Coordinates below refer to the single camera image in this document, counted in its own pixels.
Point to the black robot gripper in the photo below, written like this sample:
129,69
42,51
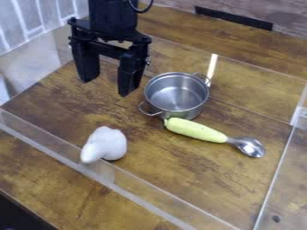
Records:
109,34

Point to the white toy mushroom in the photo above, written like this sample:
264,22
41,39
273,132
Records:
106,144

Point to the small silver pot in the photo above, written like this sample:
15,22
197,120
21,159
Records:
175,95

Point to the clear acrylic front barrier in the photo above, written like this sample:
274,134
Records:
157,200

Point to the clear acrylic barrier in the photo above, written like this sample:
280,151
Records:
157,200
285,208

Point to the clear acrylic right barrier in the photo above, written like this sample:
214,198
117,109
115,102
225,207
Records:
285,208

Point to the spoon with yellow-green handle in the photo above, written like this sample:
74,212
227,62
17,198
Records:
189,128

